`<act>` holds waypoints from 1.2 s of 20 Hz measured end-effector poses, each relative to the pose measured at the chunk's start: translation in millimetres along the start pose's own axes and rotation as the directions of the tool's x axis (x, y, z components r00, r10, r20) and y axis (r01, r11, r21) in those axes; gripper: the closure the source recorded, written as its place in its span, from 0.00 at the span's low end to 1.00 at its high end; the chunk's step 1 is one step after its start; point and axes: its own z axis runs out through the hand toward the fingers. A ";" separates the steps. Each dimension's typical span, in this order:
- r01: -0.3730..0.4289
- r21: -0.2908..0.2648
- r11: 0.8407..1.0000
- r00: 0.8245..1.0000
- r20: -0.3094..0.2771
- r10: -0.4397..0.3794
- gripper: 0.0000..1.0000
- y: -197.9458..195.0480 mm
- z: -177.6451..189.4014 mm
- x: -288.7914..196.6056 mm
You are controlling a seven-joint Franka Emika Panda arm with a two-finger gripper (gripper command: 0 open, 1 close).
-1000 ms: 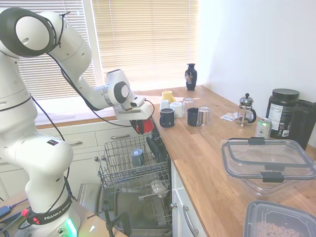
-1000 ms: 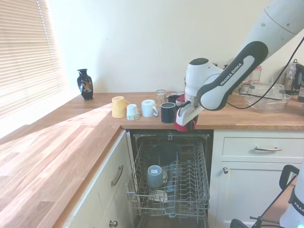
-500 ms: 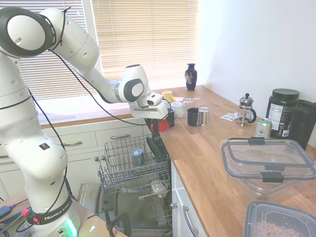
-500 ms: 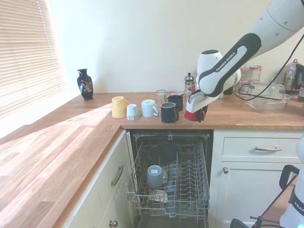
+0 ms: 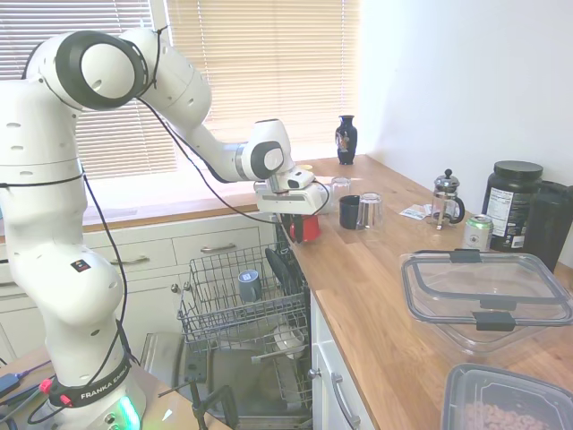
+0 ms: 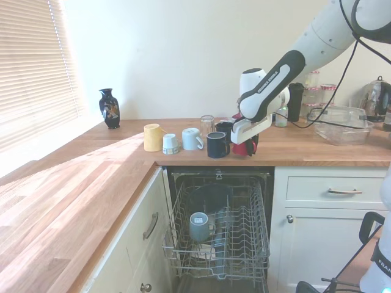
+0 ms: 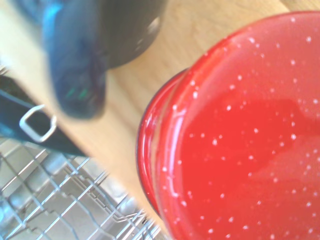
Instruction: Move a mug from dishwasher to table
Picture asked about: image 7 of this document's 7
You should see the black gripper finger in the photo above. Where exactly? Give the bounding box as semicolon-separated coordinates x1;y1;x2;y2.
41;0;111;121

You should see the red speckled enamel mug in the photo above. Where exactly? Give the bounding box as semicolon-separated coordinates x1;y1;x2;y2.
136;11;320;240

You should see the dark navy mug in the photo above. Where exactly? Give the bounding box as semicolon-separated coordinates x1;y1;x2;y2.
99;0;169;69

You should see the black built-in dishwasher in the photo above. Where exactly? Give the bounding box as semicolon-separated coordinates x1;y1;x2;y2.
0;64;85;157

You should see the wire dishwasher rack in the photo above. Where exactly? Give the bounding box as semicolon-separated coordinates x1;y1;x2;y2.
0;138;163;240

